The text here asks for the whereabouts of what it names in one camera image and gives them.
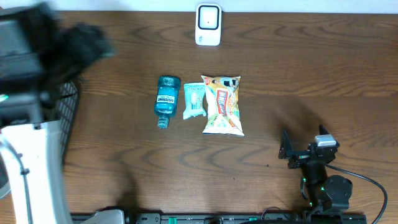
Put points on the white barcode scanner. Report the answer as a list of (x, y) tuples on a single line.
[(208, 24)]

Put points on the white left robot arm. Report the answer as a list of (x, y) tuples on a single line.
[(30, 150)]

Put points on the light teal small packet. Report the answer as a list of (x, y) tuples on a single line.
[(194, 96)]

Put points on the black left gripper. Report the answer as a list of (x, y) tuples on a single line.
[(80, 42)]

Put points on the teal mouthwash bottle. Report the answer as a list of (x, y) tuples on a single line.
[(166, 100)]

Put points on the yellow snack bag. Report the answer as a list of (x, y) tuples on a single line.
[(222, 96)]

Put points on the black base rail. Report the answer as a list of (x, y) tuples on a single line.
[(119, 216)]

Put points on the grey plastic shopping basket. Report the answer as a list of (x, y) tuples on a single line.
[(67, 109)]

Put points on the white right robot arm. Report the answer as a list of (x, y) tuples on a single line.
[(327, 195)]

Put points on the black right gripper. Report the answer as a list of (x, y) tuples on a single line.
[(300, 157)]

